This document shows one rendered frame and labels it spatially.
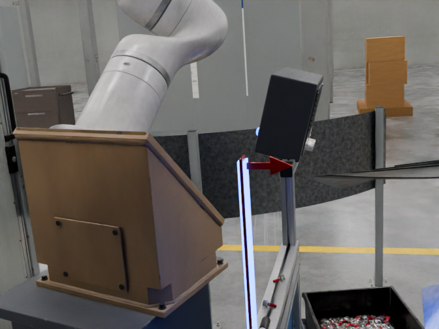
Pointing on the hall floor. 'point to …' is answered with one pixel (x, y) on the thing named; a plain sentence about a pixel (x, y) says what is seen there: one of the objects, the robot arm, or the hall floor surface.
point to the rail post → (297, 305)
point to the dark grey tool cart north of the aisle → (43, 106)
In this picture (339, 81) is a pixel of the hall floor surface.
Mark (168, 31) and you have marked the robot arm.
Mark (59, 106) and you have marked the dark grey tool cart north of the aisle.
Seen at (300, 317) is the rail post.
